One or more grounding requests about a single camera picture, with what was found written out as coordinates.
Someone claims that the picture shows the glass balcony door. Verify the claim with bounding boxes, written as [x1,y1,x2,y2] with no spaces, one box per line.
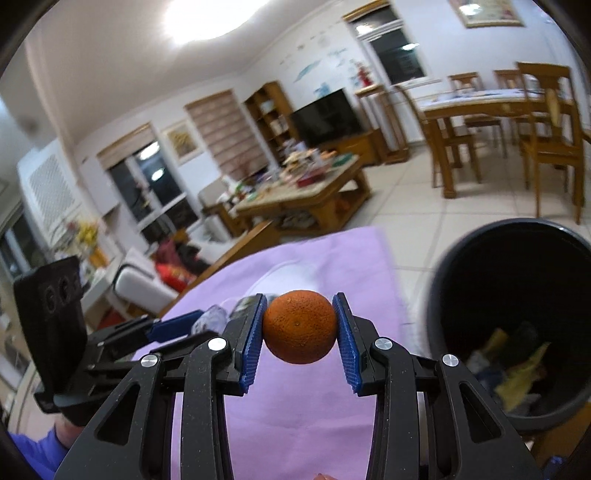
[96,122,205,246]

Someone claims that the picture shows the orange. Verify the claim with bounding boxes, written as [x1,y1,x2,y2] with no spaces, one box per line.
[262,290,338,365]

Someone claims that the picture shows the white lattice cabinet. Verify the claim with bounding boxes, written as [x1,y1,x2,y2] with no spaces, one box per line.
[17,140,108,251]

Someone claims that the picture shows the clear plastic wrapper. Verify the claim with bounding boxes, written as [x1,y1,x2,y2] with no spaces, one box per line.
[191,304,232,337]

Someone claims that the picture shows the white sofa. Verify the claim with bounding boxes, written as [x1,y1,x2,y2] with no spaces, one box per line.
[112,248,182,315]

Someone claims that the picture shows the small framed picture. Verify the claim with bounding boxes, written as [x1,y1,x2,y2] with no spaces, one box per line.
[163,121,205,163]

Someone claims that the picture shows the red cushion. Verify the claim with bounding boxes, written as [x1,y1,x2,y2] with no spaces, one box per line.
[154,262,198,292]

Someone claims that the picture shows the yellow flowers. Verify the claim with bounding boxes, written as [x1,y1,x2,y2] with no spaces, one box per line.
[75,220,101,246]

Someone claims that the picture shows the wooden coffee table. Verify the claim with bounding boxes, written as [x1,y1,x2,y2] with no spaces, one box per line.
[232,154,373,234]

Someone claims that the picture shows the striped window blind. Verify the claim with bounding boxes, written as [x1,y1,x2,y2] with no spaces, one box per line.
[184,89,269,182]

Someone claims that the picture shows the wooden dining chair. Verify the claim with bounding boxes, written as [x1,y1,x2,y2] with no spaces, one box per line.
[448,71,509,139]
[394,83,484,188]
[516,62,588,225]
[493,69,527,100]

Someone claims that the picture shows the wooden dining table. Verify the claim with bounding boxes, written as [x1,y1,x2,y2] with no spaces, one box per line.
[417,89,556,200]

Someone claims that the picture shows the dark window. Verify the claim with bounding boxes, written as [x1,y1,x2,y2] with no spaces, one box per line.
[343,2,431,86]

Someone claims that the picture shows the person's left forearm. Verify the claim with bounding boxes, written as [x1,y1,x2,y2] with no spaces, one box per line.
[7,418,86,480]

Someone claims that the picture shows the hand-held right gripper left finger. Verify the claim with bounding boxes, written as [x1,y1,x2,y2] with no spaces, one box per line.
[54,293,269,480]

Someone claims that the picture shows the large framed picture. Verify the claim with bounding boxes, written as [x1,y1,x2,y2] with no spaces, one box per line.
[449,0,526,29]

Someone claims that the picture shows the round ceiling lamp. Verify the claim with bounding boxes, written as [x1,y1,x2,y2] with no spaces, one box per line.
[161,0,265,45]

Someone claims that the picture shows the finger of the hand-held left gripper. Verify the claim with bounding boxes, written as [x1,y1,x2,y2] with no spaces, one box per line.
[139,310,205,358]

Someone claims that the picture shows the blue wall decals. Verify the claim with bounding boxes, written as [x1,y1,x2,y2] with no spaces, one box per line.
[294,45,352,94]

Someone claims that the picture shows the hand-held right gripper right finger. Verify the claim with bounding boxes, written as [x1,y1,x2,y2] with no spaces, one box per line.
[331,292,544,480]

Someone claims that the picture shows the purple cloth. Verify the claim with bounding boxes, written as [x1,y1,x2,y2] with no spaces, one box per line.
[159,226,408,480]

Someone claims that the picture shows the wooden bookshelf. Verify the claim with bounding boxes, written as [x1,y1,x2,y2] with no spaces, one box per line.
[243,81,297,168]

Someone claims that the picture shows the dark grey trash bin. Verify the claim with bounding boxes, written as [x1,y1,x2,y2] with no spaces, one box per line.
[422,218,591,435]

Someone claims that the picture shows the yellow wrapper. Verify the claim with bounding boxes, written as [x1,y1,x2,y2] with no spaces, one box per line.
[493,340,553,412]

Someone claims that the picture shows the wooden television cabinet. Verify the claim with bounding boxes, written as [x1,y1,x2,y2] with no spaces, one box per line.
[336,128,385,168]

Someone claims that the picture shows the black television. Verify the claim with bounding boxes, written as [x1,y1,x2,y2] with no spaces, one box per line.
[289,89,363,149]

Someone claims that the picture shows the tall narrow wooden stand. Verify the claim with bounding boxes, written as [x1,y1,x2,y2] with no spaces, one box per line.
[355,84,410,165]

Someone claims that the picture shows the clutter of tabletop items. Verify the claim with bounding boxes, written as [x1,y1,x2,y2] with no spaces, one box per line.
[221,147,357,205]

